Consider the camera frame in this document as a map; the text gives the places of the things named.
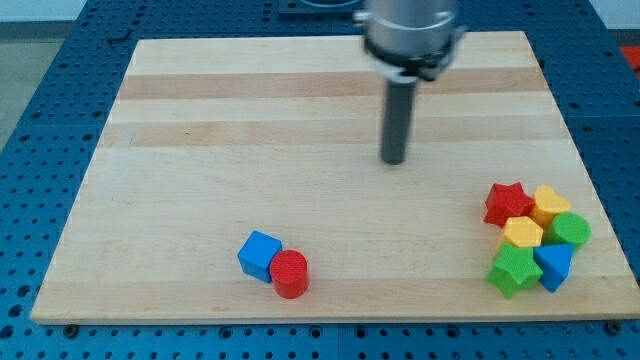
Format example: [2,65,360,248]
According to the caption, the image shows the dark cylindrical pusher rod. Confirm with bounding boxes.
[380,80,416,165]

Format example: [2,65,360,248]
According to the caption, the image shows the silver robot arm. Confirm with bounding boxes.
[353,0,465,165]

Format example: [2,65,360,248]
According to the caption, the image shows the red star block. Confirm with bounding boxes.
[483,182,535,227]

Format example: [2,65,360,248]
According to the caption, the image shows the yellow hexagon block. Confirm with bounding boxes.
[496,216,543,250]

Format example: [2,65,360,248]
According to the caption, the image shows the yellow heart block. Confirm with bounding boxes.
[529,184,571,229]

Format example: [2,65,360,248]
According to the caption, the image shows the wooden board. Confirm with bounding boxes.
[31,31,639,325]

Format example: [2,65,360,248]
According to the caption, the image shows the red cylinder block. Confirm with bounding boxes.
[269,250,309,299]

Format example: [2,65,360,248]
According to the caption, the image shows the green star block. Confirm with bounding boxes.
[485,243,543,299]

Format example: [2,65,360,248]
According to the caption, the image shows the blue cube block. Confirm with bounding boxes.
[237,230,283,283]

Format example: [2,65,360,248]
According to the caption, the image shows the green cylinder block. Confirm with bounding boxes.
[542,212,592,252]

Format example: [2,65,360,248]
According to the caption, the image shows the blue triangle block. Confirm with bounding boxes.
[533,244,574,293]

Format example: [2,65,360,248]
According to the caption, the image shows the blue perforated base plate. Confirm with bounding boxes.
[1,0,639,359]

